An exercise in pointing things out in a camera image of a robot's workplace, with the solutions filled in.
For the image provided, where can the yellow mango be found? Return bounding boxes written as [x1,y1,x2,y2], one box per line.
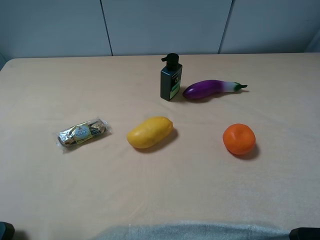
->
[126,116,174,149]

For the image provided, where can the dark green pump bottle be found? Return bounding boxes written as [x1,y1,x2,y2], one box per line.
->
[160,53,183,101]

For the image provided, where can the purple eggplant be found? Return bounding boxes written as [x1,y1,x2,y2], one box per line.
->
[182,79,248,100]

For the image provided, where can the orange tangerine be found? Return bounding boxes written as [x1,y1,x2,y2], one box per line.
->
[222,123,256,155]

